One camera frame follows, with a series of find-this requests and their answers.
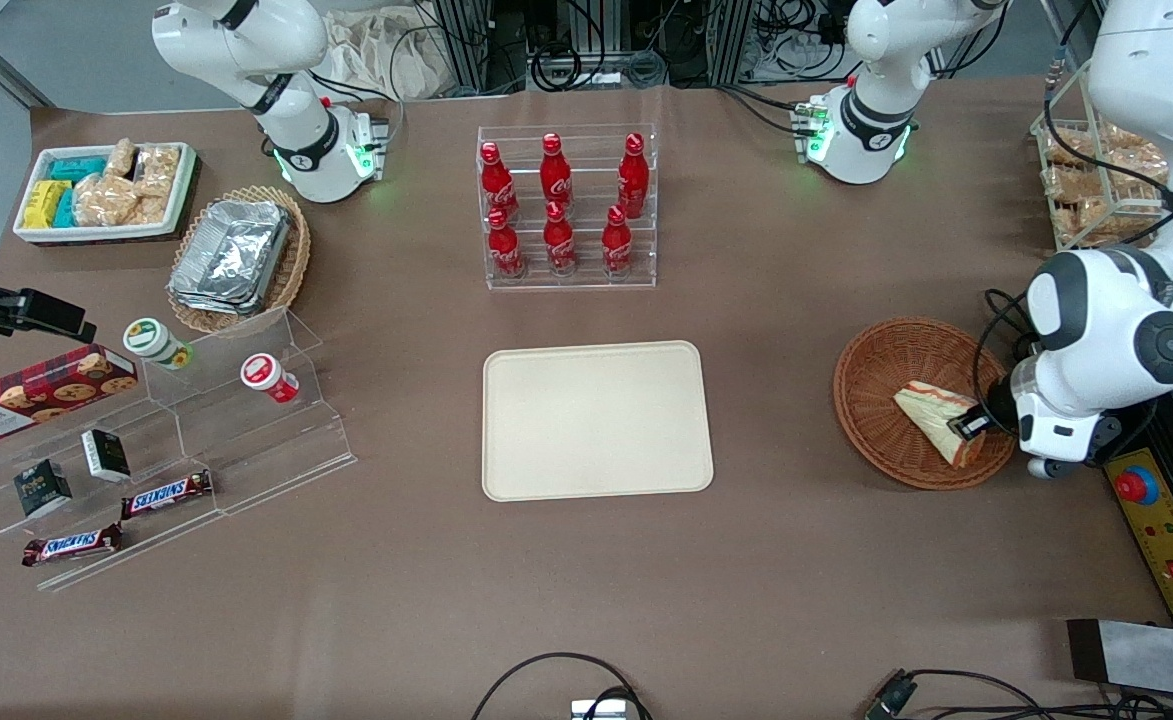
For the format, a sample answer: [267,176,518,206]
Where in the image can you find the triangle sandwich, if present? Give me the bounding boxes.
[893,382,987,469]

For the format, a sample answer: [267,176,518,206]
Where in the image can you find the round brown wicker basket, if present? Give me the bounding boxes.
[833,317,1019,491]

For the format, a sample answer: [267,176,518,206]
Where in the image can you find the oval tan wicker basket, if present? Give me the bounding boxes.
[166,185,312,336]

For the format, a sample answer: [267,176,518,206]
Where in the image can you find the cream plastic tray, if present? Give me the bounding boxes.
[482,340,715,502]

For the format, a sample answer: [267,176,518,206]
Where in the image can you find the red tartan cookie box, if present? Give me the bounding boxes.
[0,344,139,447]

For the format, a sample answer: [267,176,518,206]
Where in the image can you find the white rectangular snack bin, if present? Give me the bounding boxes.
[12,142,201,246]

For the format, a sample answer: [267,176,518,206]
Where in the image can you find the green lid yoghurt cup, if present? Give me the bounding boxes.
[123,318,194,372]

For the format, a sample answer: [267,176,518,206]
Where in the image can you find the yellow snack pack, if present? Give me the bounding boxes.
[22,180,72,229]

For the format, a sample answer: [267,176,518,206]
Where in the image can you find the small black carton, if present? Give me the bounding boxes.
[13,459,74,519]
[81,429,132,483]

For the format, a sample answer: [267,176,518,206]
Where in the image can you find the yellow emergency stop box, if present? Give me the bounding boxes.
[1103,448,1173,617]

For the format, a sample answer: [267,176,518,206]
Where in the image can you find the silver foil container stack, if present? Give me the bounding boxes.
[168,199,293,317]

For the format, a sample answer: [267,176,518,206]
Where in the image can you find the Snickers chocolate bar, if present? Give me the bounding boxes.
[121,469,214,520]
[22,523,124,568]

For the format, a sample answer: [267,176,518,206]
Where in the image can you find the bagged biscuit pack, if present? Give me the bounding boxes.
[1041,165,1162,208]
[1044,125,1169,173]
[1054,197,1162,247]

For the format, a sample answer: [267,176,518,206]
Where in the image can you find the red lid yoghurt cup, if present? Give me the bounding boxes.
[240,353,300,404]

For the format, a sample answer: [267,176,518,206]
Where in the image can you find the clear acrylic stepped display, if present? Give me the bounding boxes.
[0,308,358,593]

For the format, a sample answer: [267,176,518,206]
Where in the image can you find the grey metal plate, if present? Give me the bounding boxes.
[1066,618,1173,701]

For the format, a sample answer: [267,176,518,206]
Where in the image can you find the red cola bottle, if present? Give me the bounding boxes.
[540,132,574,211]
[617,132,650,219]
[487,207,526,280]
[479,141,520,223]
[602,205,633,277]
[543,200,577,276]

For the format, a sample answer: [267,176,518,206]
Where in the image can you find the beige crumpled cloth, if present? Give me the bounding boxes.
[321,8,447,101]

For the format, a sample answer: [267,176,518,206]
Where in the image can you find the clear acrylic bottle rack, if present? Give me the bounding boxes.
[476,124,658,292]

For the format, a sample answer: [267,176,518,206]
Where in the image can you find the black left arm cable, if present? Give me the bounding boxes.
[973,288,1035,411]

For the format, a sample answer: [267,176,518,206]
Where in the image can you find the metal wire basket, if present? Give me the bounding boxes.
[1031,60,1172,251]

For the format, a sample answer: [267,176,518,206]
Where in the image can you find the black cable with plug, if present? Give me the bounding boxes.
[864,668,1173,720]

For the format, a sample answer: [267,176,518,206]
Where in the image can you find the aluminium frame profile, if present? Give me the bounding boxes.
[431,0,495,96]
[718,0,759,86]

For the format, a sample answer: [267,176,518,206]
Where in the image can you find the black looped cable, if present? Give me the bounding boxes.
[471,652,652,720]

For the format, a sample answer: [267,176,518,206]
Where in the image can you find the tangled black background cables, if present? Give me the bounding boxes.
[521,0,672,93]

